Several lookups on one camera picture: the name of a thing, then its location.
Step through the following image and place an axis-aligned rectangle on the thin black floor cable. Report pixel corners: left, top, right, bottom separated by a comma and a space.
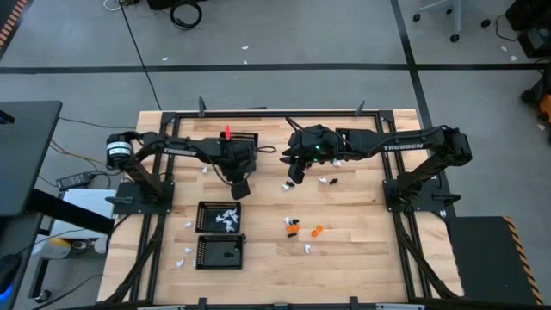
58, 116, 137, 130

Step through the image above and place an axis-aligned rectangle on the black desk leg beam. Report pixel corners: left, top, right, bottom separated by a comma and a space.
28, 188, 116, 236

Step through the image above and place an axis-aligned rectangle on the hazard-striped floor strip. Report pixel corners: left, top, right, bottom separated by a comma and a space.
0, 0, 29, 59

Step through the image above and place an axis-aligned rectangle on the black slotted plastic basket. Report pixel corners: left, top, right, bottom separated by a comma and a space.
219, 131, 260, 147
195, 200, 243, 234
195, 233, 246, 271

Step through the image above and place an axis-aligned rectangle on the black hazard-striped floor mat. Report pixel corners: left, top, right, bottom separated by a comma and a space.
444, 215, 544, 306

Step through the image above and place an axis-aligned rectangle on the long black floor cable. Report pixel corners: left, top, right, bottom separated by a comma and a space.
117, 0, 163, 111

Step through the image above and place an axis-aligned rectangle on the black equipment box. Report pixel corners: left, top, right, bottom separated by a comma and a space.
504, 0, 551, 59

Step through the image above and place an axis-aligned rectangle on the grey office chair base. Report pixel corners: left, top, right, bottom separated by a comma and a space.
412, 0, 492, 43

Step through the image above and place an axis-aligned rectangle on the coiled black cable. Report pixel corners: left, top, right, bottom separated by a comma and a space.
169, 1, 204, 31

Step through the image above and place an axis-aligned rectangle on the black aluminium table frame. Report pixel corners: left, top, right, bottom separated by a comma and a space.
102, 109, 464, 310

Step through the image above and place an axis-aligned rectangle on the black floor device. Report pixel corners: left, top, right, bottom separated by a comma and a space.
147, 0, 208, 10

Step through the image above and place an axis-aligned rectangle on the yellow white round roll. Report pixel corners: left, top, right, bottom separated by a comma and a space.
42, 238, 72, 260

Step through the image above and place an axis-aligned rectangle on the black power adapter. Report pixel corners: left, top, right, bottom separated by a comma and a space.
55, 170, 98, 191

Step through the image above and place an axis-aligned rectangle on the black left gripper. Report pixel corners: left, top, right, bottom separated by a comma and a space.
214, 139, 259, 201

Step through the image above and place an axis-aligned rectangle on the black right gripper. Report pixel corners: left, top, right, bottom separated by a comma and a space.
280, 125, 345, 185

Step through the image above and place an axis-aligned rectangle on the black desk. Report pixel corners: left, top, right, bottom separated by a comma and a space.
0, 101, 64, 219

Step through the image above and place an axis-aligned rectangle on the black and orange machine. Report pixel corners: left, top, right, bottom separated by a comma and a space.
519, 64, 551, 146

